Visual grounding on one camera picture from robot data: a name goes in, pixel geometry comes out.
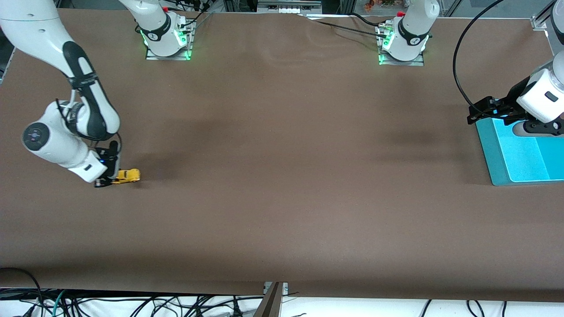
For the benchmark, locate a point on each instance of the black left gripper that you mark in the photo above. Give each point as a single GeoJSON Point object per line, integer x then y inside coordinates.
{"type": "Point", "coordinates": [512, 100]}

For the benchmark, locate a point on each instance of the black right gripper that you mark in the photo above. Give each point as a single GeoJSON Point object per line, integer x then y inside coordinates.
{"type": "Point", "coordinates": [112, 162]}

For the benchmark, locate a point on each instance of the yellow beetle toy car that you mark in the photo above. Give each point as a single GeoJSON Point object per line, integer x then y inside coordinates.
{"type": "Point", "coordinates": [128, 175]}

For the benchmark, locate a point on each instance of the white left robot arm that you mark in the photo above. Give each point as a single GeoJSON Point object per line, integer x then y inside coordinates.
{"type": "Point", "coordinates": [410, 42]}

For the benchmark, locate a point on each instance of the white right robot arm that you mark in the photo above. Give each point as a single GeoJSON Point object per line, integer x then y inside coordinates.
{"type": "Point", "coordinates": [44, 35]}

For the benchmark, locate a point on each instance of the teal plastic bin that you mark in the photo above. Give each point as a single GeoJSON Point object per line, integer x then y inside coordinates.
{"type": "Point", "coordinates": [528, 163]}

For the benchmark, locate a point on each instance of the brown table cover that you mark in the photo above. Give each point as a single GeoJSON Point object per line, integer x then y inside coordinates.
{"type": "Point", "coordinates": [282, 176]}

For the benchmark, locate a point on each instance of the grey background equipment box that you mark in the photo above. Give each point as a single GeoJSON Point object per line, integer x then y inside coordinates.
{"type": "Point", "coordinates": [291, 4]}

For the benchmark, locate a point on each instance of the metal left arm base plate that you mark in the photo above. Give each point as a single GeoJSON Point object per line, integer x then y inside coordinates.
{"type": "Point", "coordinates": [403, 62]}

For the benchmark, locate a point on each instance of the aluminium frame corner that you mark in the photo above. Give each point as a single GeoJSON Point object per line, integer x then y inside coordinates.
{"type": "Point", "coordinates": [538, 23]}

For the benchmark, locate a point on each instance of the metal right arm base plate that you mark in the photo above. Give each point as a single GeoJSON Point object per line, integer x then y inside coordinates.
{"type": "Point", "coordinates": [169, 56]}

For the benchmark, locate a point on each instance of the dark centre post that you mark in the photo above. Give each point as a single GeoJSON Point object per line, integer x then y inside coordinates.
{"type": "Point", "coordinates": [271, 306]}

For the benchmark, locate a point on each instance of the silver table edge bracket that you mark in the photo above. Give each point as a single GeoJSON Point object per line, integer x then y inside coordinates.
{"type": "Point", "coordinates": [285, 288]}

